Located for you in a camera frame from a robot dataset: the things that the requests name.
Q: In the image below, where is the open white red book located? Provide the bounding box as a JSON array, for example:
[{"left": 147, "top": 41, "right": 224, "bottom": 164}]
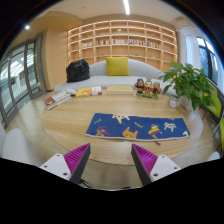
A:
[{"left": 43, "top": 90, "right": 73, "bottom": 111}]

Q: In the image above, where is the small white cup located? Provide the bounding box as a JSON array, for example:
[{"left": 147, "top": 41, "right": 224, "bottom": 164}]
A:
[{"left": 168, "top": 94, "right": 181, "bottom": 109}]

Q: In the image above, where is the small white dotted pouch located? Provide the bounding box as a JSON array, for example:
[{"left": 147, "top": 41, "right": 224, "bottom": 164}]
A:
[{"left": 64, "top": 88, "right": 78, "bottom": 97}]

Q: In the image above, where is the white sheer curtain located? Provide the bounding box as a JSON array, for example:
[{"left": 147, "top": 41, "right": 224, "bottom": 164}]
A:
[{"left": 178, "top": 26, "right": 201, "bottom": 69}]

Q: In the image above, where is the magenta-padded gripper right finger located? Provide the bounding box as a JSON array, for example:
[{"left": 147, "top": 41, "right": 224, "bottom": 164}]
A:
[{"left": 130, "top": 143, "right": 183, "bottom": 187}]

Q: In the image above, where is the flat yellow book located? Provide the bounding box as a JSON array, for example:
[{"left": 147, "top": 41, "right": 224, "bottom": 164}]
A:
[{"left": 106, "top": 85, "right": 135, "bottom": 96}]

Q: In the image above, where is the black bag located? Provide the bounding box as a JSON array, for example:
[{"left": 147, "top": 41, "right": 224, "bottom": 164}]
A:
[{"left": 65, "top": 58, "right": 91, "bottom": 84}]

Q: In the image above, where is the blue cartoon print towel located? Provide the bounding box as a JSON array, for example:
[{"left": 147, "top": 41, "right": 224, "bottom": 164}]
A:
[{"left": 85, "top": 112, "right": 192, "bottom": 142}]

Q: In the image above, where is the light grey curved sofa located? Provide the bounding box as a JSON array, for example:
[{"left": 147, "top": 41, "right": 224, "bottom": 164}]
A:
[{"left": 53, "top": 58, "right": 177, "bottom": 97}]

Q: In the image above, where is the green potted plant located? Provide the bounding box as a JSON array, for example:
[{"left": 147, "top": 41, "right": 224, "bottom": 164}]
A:
[{"left": 158, "top": 61, "right": 216, "bottom": 112}]

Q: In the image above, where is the yellow square cushion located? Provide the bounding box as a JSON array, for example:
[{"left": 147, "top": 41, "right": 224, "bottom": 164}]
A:
[{"left": 105, "top": 56, "right": 131, "bottom": 77}]

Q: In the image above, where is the grey framed glass door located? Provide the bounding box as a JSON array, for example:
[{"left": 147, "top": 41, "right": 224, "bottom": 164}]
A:
[{"left": 0, "top": 34, "right": 48, "bottom": 129}]

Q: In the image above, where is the white chair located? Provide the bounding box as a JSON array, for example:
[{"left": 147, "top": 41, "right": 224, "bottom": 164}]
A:
[
  {"left": 206, "top": 151, "right": 222, "bottom": 162},
  {"left": 1, "top": 128, "right": 44, "bottom": 168}
]

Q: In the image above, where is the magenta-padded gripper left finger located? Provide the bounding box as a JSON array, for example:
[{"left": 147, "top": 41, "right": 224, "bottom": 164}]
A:
[{"left": 39, "top": 143, "right": 92, "bottom": 185}]

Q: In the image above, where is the yellow and white book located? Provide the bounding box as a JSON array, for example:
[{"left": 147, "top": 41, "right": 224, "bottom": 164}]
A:
[{"left": 75, "top": 85, "right": 103, "bottom": 98}]

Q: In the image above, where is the colourful figurine trio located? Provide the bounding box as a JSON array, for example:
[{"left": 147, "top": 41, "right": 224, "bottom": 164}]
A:
[{"left": 133, "top": 77, "right": 163, "bottom": 101}]

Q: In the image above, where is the long ceiling light strip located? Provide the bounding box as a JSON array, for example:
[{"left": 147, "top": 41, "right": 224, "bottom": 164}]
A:
[{"left": 122, "top": 0, "right": 131, "bottom": 16}]

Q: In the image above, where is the wooden wall bookshelf unit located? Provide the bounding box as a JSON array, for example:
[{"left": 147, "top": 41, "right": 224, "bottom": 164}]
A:
[{"left": 67, "top": 19, "right": 179, "bottom": 73}]

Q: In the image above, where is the dark framed window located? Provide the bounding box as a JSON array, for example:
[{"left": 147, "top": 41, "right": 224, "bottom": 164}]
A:
[{"left": 196, "top": 36, "right": 220, "bottom": 84}]

